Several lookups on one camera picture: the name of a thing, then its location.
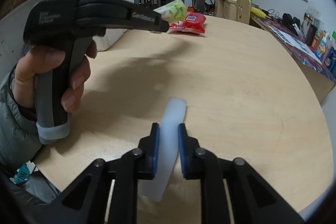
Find green tissue pack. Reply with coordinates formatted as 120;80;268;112
154;0;187;24

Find person's left hand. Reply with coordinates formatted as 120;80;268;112
13;41;97;113

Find grey jacket left sleeve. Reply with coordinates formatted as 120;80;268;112
1;69;42;169

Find red snack packet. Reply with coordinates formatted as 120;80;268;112
169;12;206;35

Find patterned desk cloth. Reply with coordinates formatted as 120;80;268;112
250;14;335;83

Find light wooden desk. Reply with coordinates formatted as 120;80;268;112
215;0;237;21

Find wooden smiley chair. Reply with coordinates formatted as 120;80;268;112
235;0;251;24

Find black headphones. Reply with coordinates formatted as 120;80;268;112
281;13;301;35

